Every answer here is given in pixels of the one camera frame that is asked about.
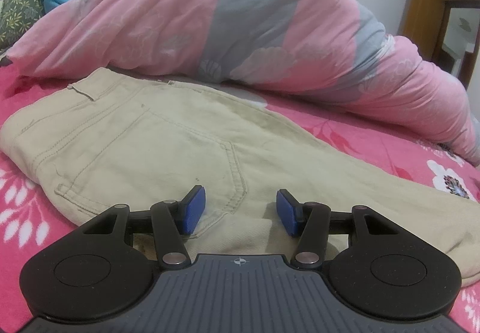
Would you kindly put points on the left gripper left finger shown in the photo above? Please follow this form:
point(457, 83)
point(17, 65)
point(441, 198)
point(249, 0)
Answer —
point(167, 221)

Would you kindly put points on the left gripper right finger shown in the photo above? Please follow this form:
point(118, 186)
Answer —
point(312, 223)

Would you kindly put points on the beige trousers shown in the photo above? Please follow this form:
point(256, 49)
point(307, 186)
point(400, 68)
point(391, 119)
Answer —
point(112, 138)

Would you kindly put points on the pink grey rolled quilt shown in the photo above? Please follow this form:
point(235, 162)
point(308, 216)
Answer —
point(332, 52)

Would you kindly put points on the brown wooden door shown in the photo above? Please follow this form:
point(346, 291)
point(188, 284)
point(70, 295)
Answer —
point(422, 25)

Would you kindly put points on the green floral pillow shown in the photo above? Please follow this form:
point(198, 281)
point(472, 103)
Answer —
point(17, 17)

